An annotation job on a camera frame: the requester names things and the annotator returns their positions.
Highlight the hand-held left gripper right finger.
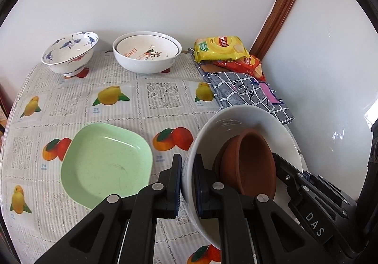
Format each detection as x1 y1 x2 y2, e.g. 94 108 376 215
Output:
191 153 352 264

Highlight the small brown bowl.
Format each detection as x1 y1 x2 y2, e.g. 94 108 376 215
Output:
213 129 276 198

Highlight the white bowl with orange print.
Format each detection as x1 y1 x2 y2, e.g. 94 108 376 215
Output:
115 35 180 61

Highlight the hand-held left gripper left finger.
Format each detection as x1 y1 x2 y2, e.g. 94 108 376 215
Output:
35 153 183 264

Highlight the red chip bag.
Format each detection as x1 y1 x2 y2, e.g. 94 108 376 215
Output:
213 56 266 81

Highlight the grey checked cloth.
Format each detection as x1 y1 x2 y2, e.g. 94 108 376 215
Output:
188 48 296 125

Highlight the fruit print tablecloth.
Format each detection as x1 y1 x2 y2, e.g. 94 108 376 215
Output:
0 50 308 264

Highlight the brown wooden door frame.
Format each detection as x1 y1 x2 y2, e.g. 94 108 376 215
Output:
248 0 314 59

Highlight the blue patterned white bowl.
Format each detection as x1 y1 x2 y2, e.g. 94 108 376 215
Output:
41 31 99 78

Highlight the green square plate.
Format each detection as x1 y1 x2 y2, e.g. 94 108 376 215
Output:
60 123 153 210

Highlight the yellow chip bag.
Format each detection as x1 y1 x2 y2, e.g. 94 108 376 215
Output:
194 35 250 64

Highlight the small white bowl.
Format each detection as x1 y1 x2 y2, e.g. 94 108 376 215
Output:
181 105 304 250

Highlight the large white bowl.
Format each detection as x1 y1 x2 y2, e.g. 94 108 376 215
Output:
112 31 182 74

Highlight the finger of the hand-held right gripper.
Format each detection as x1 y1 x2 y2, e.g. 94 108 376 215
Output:
272 152 309 208

